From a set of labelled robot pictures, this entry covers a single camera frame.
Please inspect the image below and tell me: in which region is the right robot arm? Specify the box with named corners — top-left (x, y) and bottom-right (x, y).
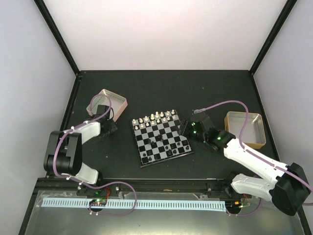
top-left (178, 113), bottom-right (313, 216)

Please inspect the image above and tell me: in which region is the purple cable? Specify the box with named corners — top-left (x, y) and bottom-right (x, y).
top-left (52, 94), bottom-right (115, 189)
top-left (204, 100), bottom-right (313, 205)

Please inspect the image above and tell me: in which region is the white cable duct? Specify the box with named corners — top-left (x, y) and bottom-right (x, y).
top-left (41, 198), bottom-right (226, 212)

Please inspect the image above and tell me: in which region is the loop purple cable left base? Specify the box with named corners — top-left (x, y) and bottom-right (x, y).
top-left (83, 181), bottom-right (137, 216)

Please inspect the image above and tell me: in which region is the left circuit board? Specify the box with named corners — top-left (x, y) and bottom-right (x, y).
top-left (89, 199), bottom-right (107, 207)

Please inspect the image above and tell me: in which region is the pink square tin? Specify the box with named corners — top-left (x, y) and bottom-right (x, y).
top-left (86, 89), bottom-right (128, 122)

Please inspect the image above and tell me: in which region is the gold rectangular tin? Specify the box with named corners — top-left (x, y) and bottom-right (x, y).
top-left (224, 111), bottom-right (267, 149)

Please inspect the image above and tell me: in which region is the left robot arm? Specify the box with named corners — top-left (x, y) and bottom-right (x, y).
top-left (44, 105), bottom-right (117, 195)

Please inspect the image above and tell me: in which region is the black aluminium rail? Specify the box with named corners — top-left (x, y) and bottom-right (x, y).
top-left (73, 178), bottom-right (245, 196)

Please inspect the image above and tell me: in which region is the black white chessboard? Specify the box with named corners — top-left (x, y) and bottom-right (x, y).
top-left (131, 109), bottom-right (193, 168)

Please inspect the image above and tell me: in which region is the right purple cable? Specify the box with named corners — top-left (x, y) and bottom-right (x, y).
top-left (204, 100), bottom-right (313, 205)

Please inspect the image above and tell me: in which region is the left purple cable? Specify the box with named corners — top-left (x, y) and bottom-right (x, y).
top-left (52, 94), bottom-right (115, 189)

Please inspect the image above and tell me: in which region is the black pieces left cluster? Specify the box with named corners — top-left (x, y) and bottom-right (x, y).
top-left (148, 139), bottom-right (155, 146)

